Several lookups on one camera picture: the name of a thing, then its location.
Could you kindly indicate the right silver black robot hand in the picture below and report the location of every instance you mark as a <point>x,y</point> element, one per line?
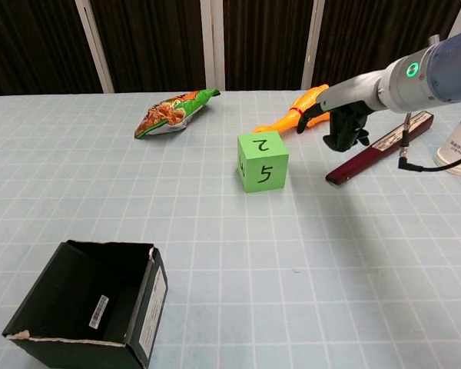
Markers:
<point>349,92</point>

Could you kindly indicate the green numbered foam cube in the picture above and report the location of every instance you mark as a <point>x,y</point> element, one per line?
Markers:
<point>267,169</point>

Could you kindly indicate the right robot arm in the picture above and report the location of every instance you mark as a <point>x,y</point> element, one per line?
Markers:
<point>438,73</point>

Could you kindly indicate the light blue grid tablecloth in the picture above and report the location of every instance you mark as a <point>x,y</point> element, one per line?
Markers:
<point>176,215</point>

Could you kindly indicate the orange rubber chicken toy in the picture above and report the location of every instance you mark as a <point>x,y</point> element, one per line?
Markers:
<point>305,104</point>

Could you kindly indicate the dark red folded fan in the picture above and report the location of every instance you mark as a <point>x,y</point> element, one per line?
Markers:
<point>369,157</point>

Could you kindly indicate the white paper cup blue print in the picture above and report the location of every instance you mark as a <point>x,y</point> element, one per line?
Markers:
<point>459,142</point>

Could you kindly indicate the green orange snack bag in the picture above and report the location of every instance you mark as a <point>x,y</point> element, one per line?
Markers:
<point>169,113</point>

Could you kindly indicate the black open cardboard box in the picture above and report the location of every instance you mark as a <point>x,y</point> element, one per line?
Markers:
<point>150,307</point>

